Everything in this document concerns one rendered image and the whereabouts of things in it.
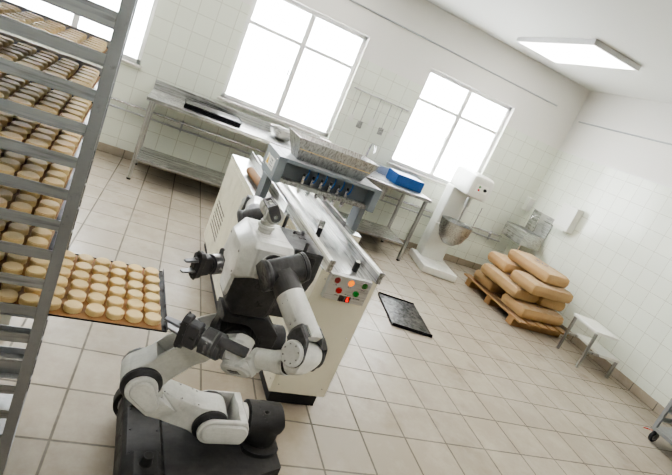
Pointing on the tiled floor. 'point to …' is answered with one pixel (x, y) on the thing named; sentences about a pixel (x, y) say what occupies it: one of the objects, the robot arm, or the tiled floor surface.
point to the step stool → (592, 341)
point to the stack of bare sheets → (403, 314)
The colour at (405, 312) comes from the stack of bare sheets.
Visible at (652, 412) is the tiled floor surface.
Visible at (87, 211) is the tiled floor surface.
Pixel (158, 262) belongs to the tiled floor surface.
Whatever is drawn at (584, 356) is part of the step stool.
